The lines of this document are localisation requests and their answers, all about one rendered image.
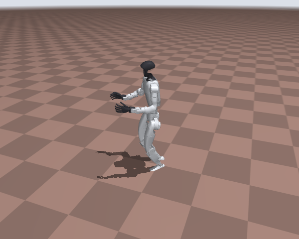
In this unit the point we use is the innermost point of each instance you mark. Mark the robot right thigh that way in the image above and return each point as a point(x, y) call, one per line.
point(142, 127)

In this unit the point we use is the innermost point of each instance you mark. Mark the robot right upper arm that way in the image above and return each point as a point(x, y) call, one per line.
point(141, 90)

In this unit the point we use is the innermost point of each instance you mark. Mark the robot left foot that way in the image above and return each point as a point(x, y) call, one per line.
point(156, 167)

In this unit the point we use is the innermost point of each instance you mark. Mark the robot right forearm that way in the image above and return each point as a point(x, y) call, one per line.
point(131, 96)

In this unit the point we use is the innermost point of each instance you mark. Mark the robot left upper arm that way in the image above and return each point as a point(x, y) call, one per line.
point(153, 95)

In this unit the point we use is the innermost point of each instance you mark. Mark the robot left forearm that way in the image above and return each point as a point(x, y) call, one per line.
point(145, 110)

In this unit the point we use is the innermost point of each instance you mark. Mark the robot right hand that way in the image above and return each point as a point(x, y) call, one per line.
point(117, 95)

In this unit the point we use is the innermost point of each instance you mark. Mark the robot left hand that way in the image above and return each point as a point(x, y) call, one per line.
point(123, 109)

